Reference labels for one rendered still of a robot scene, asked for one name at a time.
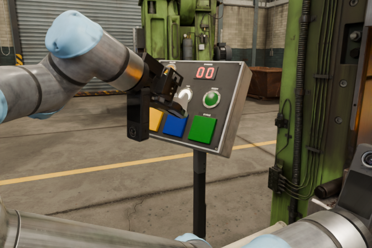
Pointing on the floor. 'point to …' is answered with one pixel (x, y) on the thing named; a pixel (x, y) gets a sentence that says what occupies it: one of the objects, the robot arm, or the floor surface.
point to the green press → (177, 19)
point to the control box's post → (199, 192)
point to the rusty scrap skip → (265, 83)
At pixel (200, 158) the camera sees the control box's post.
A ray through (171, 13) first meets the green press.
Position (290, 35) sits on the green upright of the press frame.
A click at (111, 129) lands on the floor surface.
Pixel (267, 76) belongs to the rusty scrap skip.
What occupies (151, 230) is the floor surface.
